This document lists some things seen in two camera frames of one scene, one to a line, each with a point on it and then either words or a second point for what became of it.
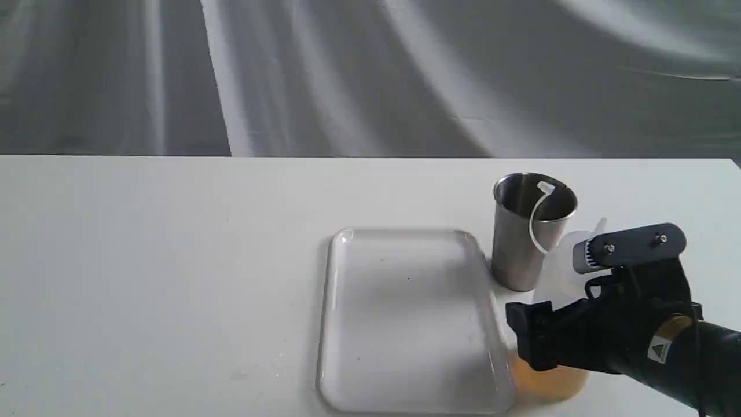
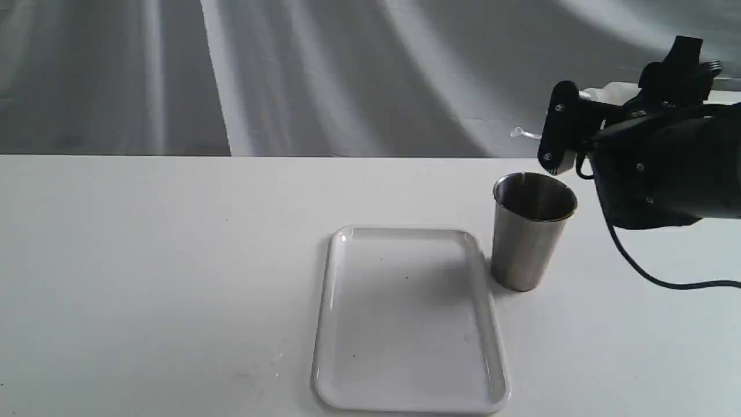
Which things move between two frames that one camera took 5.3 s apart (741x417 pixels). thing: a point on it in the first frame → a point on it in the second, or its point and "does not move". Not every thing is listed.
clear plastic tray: [408, 325] does not move
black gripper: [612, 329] → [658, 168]
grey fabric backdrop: [630, 79] does not move
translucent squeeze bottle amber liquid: [556, 280] → [617, 93]
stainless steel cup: [531, 212] does not move
